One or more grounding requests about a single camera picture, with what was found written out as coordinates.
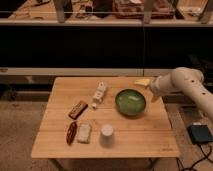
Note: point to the black foot pedal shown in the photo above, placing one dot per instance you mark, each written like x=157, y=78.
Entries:
x=199, y=134

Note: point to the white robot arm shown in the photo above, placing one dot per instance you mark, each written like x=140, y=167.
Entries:
x=189, y=82

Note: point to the brown rectangular eraser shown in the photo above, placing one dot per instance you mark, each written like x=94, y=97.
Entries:
x=77, y=109

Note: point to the dark red oblong object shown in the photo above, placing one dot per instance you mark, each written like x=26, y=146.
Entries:
x=71, y=133

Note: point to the white paper cup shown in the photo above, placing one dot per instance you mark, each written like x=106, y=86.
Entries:
x=107, y=135

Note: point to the yellow banana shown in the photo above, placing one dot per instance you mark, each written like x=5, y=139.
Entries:
x=142, y=82

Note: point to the wooden table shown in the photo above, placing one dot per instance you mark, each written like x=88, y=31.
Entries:
x=148, y=135

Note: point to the white sponge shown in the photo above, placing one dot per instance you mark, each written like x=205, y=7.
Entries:
x=84, y=133

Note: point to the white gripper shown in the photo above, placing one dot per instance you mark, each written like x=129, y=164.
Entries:
x=160, y=86

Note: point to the green bowl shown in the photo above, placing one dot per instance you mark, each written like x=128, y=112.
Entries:
x=130, y=102

